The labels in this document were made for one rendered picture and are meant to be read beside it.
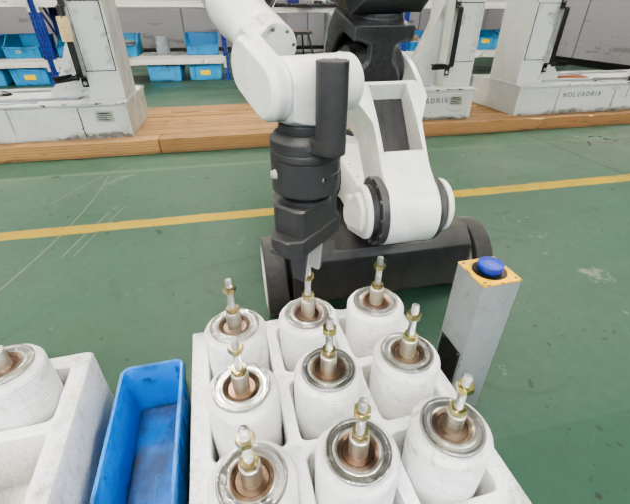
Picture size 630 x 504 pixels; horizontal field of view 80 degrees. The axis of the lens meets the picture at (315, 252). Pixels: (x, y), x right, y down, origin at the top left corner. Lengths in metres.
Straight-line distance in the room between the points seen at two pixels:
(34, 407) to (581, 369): 1.03
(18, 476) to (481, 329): 0.74
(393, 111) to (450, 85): 1.87
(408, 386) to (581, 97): 2.91
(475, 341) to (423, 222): 0.24
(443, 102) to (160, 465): 2.41
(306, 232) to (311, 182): 0.07
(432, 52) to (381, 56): 1.86
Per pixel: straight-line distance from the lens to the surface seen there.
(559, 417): 0.93
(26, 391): 0.67
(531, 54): 3.01
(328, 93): 0.41
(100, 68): 2.42
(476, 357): 0.75
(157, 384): 0.81
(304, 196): 0.46
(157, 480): 0.78
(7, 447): 0.71
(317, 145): 0.43
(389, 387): 0.57
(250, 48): 0.45
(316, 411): 0.54
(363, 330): 0.63
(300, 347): 0.61
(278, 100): 0.41
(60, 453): 0.65
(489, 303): 0.66
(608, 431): 0.96
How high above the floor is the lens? 0.66
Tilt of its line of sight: 33 degrees down
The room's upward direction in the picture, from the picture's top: straight up
